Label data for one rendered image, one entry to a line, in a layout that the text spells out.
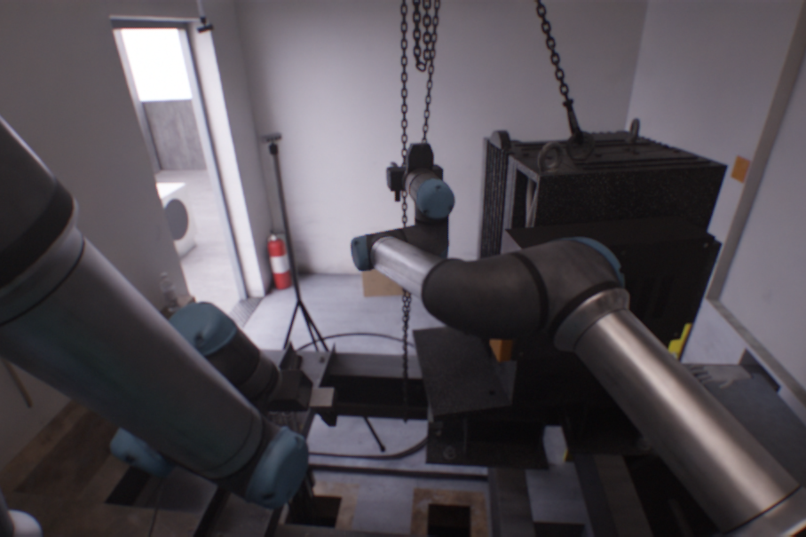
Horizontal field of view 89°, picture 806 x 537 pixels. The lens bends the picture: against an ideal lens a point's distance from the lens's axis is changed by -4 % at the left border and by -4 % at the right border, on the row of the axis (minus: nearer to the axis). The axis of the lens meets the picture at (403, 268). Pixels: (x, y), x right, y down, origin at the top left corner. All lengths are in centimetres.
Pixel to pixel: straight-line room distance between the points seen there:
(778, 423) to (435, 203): 157
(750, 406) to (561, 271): 157
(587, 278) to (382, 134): 297
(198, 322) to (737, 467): 58
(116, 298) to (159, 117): 821
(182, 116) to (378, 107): 529
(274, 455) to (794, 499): 47
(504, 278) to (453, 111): 289
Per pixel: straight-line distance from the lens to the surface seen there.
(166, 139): 853
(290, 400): 66
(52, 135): 214
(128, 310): 31
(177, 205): 481
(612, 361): 56
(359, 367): 188
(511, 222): 121
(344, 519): 223
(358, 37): 340
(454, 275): 57
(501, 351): 108
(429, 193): 87
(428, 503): 225
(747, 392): 214
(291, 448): 46
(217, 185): 343
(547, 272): 57
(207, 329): 54
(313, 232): 384
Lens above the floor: 190
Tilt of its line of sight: 29 degrees down
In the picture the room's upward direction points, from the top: 2 degrees counter-clockwise
